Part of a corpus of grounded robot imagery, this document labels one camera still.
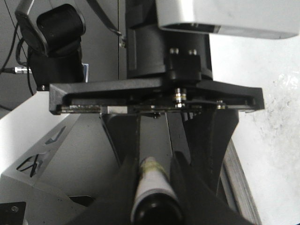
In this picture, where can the white whiteboard marker pen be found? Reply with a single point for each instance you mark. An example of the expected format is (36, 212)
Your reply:
(155, 201)

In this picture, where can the black webcam on mount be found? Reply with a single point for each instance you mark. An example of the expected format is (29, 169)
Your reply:
(52, 29)

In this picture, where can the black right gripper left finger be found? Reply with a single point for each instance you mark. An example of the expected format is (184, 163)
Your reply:
(114, 205)

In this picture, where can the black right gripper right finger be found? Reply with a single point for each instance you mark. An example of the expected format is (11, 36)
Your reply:
(199, 204)

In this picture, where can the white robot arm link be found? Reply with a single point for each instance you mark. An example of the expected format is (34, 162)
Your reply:
(268, 19)

